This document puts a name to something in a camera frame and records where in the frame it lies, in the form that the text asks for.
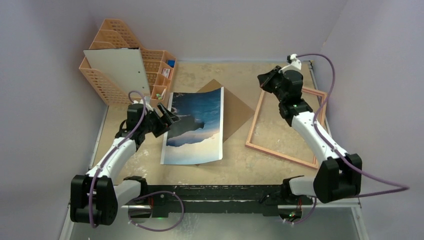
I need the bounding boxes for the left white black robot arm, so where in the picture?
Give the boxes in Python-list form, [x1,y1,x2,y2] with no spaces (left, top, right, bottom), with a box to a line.
[70,102,180,228]

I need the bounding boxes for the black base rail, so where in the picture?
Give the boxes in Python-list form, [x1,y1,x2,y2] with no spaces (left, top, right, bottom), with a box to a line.
[146,184,313,218]

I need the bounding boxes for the red white small box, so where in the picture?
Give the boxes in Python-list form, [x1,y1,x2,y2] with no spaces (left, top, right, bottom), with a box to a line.
[161,68,172,79]

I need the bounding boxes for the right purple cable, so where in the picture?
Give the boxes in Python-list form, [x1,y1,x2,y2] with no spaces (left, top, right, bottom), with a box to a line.
[296,53,410,200]

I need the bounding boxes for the green white small items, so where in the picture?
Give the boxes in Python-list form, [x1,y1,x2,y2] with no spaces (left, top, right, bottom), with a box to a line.
[153,86,167,100]

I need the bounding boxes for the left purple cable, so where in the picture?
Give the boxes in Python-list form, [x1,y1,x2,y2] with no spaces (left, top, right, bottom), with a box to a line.
[88,90,148,229]

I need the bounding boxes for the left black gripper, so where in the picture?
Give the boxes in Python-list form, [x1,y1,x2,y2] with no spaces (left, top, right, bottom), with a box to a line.
[140,103,180,137]

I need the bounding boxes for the orange plastic desk organizer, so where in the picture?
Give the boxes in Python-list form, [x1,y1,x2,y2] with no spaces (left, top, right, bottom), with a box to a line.
[79,18,177,106]

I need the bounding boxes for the blue item in organizer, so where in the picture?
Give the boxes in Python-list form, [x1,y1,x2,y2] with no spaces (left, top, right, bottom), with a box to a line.
[166,59,176,68]

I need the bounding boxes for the pink wooden photo frame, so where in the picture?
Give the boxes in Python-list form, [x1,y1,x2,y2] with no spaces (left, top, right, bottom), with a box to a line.
[244,86,329,170]

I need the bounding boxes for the brown cardboard backing board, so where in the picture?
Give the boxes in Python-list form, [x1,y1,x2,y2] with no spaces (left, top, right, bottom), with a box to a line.
[197,79,255,143]

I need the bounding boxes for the blue mountain photo print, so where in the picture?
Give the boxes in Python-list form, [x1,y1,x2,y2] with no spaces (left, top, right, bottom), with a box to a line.
[160,87,224,165]

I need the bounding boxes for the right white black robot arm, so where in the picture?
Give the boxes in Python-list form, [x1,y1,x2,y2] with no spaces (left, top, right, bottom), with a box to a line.
[257,66,363,204]

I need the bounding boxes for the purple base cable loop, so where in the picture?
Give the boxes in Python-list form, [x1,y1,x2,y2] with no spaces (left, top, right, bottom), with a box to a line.
[127,190,185,233]

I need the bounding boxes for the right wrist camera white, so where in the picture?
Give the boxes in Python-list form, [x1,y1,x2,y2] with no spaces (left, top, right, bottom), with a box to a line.
[278,54,302,74]

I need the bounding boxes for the grey board in organizer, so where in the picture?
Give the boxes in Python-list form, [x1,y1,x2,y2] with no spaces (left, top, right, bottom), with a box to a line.
[83,47,151,96]

